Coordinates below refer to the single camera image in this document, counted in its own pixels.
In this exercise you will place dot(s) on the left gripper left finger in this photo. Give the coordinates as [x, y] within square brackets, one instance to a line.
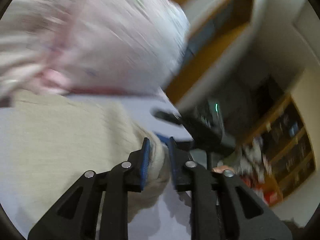
[96, 204]

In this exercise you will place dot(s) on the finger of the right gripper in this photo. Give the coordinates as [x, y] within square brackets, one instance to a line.
[163, 139]

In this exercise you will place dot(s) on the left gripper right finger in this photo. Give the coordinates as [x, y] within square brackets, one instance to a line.
[222, 205]

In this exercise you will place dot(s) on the person's right hand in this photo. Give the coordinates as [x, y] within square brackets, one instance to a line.
[221, 169]

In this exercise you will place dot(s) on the lavender bed sheet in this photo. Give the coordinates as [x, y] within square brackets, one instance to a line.
[155, 169]

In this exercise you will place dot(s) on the wooden bookshelf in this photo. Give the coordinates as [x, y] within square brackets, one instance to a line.
[286, 150]

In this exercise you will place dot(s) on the pink floral pillow right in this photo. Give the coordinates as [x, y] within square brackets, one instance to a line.
[91, 46]

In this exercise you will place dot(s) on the wooden wall shelf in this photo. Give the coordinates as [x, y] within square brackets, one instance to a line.
[211, 65]

